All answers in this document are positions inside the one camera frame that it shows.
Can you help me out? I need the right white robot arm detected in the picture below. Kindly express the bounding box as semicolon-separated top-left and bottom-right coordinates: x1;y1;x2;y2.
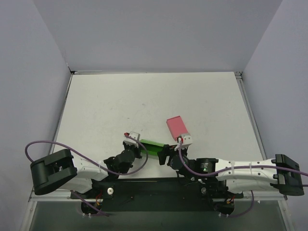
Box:
157;144;304;198

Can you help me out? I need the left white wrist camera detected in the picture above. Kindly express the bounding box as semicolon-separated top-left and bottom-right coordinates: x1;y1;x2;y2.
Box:
124;131;140;147

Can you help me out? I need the green paper box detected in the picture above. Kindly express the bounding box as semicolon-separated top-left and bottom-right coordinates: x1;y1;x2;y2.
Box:
140;139;165;156

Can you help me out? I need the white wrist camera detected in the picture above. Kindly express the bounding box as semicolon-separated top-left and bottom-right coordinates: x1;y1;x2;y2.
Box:
124;131;140;147
174;133;193;151

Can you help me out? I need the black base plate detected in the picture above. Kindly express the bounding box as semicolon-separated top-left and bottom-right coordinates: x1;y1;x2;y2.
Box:
70;178;244;214

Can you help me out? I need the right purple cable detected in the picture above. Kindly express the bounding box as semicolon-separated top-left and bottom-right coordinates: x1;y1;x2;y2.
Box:
177;137;308;187

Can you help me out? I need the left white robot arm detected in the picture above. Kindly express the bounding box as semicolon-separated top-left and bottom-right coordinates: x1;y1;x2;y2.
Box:
30;141;141;198

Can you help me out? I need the pink paper box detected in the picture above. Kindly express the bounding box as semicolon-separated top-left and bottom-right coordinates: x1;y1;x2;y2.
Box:
166;116;189;140

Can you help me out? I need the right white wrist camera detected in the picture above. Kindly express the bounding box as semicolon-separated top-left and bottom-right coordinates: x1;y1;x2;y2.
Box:
174;133;193;151

